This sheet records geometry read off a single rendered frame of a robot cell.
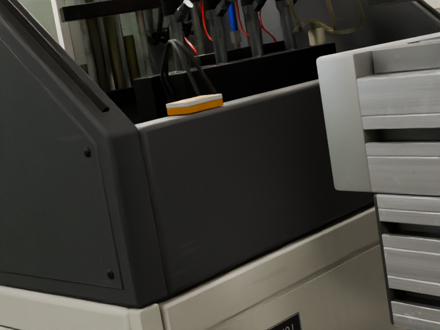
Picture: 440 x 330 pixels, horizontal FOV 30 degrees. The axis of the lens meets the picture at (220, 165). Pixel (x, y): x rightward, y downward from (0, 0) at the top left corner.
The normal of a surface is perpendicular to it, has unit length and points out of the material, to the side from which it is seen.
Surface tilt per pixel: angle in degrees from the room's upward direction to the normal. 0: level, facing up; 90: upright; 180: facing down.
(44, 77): 90
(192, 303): 90
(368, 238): 90
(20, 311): 90
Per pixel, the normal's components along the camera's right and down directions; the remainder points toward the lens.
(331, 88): -0.76, 0.22
